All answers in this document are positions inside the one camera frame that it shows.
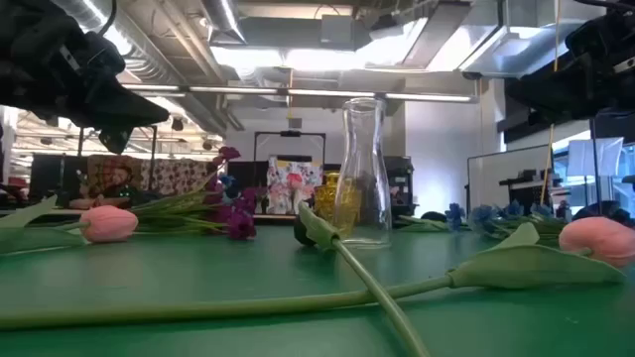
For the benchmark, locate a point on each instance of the black backdrop panel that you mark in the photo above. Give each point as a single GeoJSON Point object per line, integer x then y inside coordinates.
{"type": "Point", "coordinates": [54, 173]}
{"type": "Point", "coordinates": [248, 171]}

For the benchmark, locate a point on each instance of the black light stand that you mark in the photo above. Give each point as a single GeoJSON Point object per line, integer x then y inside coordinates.
{"type": "Point", "coordinates": [597, 193]}

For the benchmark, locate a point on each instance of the green table mat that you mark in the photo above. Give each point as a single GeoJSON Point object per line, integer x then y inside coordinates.
{"type": "Point", "coordinates": [198, 277]}

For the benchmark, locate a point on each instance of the colourful floral cloth backdrop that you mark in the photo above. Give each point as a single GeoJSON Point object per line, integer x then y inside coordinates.
{"type": "Point", "coordinates": [283, 183]}

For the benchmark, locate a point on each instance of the black cabinet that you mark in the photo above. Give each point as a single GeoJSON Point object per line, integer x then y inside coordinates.
{"type": "Point", "coordinates": [401, 183]}

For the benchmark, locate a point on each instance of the silver rectangular air duct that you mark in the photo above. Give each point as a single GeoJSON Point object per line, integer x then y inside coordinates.
{"type": "Point", "coordinates": [521, 49]}

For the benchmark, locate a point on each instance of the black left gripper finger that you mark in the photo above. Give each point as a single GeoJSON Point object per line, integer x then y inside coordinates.
{"type": "Point", "coordinates": [114, 109]}
{"type": "Point", "coordinates": [116, 139]}

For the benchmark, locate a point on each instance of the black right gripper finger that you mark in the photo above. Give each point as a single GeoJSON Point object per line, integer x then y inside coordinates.
{"type": "Point", "coordinates": [560, 96]}

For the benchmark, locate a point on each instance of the clear glass vase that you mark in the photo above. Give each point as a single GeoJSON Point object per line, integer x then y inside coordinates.
{"type": "Point", "coordinates": [362, 149]}

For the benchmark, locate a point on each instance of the pink artificial tulip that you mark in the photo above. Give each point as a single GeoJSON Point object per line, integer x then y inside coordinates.
{"type": "Point", "coordinates": [109, 224]}
{"type": "Point", "coordinates": [595, 240]}

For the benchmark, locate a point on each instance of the white dotted cloth backdrop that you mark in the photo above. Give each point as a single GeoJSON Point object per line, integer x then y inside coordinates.
{"type": "Point", "coordinates": [173, 176]}

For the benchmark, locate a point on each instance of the black bag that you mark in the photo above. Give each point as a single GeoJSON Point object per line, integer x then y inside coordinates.
{"type": "Point", "coordinates": [602, 212]}

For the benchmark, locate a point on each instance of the blue artificial flower bunch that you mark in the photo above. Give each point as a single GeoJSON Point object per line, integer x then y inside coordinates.
{"type": "Point", "coordinates": [481, 215]}

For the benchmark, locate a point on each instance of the red patterned cloth backdrop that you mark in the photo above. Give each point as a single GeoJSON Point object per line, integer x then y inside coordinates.
{"type": "Point", "coordinates": [99, 168]}

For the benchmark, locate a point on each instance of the purple artificial flower bunch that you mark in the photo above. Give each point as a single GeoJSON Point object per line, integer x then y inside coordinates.
{"type": "Point", "coordinates": [241, 225]}

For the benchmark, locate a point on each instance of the long ceiling light strip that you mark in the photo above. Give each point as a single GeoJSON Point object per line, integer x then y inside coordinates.
{"type": "Point", "coordinates": [233, 89]}

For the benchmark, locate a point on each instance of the black equipment rack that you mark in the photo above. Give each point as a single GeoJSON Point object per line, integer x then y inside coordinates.
{"type": "Point", "coordinates": [526, 198]}

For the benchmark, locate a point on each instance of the black ceiling spotlight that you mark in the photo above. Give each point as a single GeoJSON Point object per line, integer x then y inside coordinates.
{"type": "Point", "coordinates": [207, 145]}
{"type": "Point", "coordinates": [177, 124]}

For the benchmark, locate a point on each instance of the person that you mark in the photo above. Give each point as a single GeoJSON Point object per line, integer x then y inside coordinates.
{"type": "Point", "coordinates": [124, 193]}

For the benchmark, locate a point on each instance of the yellow glass vase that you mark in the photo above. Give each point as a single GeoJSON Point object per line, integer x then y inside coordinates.
{"type": "Point", "coordinates": [325, 203]}

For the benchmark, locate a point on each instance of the white reflector panel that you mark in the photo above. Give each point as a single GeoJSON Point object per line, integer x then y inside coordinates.
{"type": "Point", "coordinates": [595, 156]}

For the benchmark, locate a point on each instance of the glass partition panel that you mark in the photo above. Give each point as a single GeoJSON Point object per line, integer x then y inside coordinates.
{"type": "Point", "coordinates": [486, 183]}

